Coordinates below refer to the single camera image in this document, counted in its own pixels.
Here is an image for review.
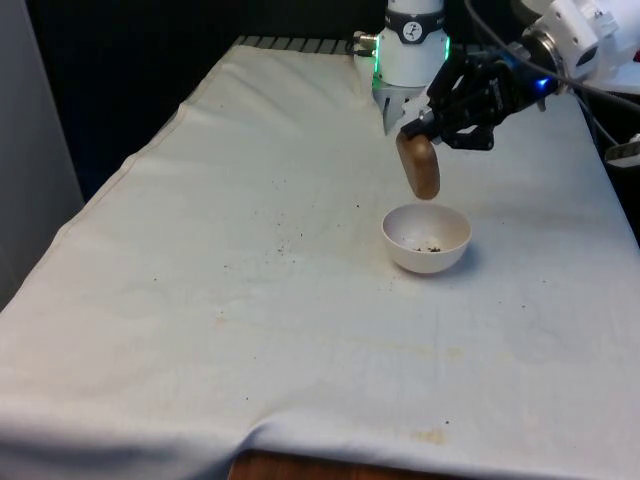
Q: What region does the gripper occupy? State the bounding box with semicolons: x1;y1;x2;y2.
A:
398;52;564;152

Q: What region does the white bowl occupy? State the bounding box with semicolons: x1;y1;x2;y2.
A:
381;202;473;275

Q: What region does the black cable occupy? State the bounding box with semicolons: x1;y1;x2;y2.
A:
463;0;640;107
572;92;621;149

